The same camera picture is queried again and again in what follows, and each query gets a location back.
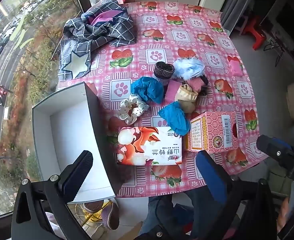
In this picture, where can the pink tissue box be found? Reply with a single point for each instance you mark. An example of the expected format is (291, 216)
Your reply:
(212, 132)

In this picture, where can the dark cabinet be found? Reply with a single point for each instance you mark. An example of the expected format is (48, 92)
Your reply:
(287, 17)

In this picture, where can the black metal stand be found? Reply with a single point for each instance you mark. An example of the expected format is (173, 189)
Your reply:
(278, 47)

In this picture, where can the pink square cloth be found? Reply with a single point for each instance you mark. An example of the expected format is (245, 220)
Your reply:
(173, 91)

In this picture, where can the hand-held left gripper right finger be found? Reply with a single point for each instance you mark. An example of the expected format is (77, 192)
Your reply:
(212, 175)

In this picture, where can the purple cloth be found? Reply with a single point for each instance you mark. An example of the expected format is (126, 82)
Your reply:
(104, 17)

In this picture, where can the grey curtain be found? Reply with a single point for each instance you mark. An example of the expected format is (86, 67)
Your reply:
(233, 2)

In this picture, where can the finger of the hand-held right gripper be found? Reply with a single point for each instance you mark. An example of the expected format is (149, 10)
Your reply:
(274, 147)

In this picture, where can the pink fuzzy sock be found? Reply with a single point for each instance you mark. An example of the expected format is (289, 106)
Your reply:
(194, 83)

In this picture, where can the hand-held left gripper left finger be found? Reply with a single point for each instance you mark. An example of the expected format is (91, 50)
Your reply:
(70, 185)

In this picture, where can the red plastic stool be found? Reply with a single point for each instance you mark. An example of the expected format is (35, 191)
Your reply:
(255, 33)

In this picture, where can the light blue fluffy scrunchie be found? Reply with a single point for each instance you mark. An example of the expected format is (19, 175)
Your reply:
(188, 67)

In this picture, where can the pink strawberry tablecloth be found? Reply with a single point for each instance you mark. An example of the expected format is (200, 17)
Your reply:
(162, 40)

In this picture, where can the pink cloth bottom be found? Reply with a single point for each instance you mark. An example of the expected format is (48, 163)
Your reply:
(235, 67)

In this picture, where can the person's right hand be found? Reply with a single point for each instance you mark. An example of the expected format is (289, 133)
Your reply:
(287, 212)

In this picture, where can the polka dot cream scrunchie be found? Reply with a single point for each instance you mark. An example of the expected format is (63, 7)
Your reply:
(137, 108)

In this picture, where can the grey plaid cloth with star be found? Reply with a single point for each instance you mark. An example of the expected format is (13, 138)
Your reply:
(104, 35)

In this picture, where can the beige sock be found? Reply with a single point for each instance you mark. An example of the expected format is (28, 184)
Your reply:
(185, 97)

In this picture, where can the white cardboard box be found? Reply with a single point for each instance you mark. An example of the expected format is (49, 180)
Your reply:
(69, 135)

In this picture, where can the pale window decal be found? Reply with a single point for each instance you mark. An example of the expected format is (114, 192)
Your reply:
(19, 30)

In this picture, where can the yellow plastic item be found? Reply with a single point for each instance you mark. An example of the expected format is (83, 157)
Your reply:
(89, 221)

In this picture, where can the blue glove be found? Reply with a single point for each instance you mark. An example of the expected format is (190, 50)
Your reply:
(174, 117)
(147, 87)

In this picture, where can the leopard print scrunchie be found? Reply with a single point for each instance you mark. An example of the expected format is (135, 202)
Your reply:
(205, 86)

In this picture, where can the orange floral tissue pack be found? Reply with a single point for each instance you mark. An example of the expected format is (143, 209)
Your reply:
(149, 145)

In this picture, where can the dark knitted sock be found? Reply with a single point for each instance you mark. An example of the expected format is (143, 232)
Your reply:
(164, 70)

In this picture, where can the person's legs in jeans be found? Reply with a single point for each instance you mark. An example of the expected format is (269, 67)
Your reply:
(162, 217)

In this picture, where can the purple slipper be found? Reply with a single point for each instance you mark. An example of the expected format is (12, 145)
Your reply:
(110, 216)
(93, 206)

